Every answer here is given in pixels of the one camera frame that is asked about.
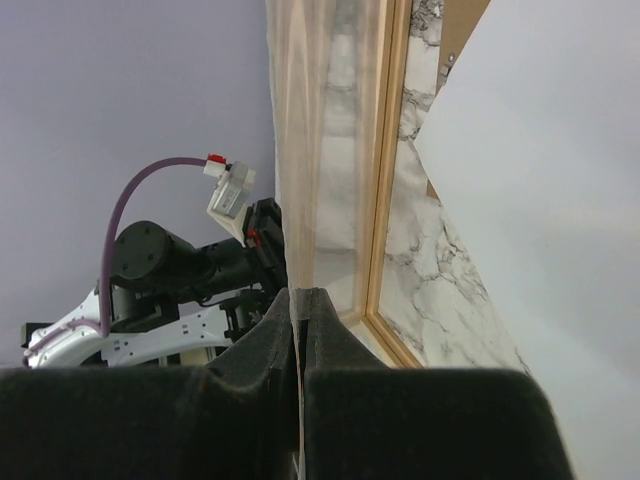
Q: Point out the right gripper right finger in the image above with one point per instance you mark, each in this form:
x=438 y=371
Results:
x=364 y=420

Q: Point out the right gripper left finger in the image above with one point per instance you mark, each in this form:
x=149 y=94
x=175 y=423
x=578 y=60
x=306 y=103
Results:
x=234 y=418

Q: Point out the clear acrylic glass pane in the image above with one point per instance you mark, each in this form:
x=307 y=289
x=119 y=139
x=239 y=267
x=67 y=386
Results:
x=329 y=74

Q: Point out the light wooden picture frame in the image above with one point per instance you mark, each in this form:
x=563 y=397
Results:
x=380 y=175

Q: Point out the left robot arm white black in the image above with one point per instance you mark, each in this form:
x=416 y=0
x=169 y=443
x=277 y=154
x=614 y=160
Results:
x=169 y=297

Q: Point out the white photo paper sheet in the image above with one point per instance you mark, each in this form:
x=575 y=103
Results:
x=532 y=144

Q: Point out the brown cardboard backing board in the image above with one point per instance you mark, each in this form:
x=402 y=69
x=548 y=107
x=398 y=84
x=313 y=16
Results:
x=459 y=19

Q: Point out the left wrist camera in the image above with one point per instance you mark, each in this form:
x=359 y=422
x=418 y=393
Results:
x=228 y=205

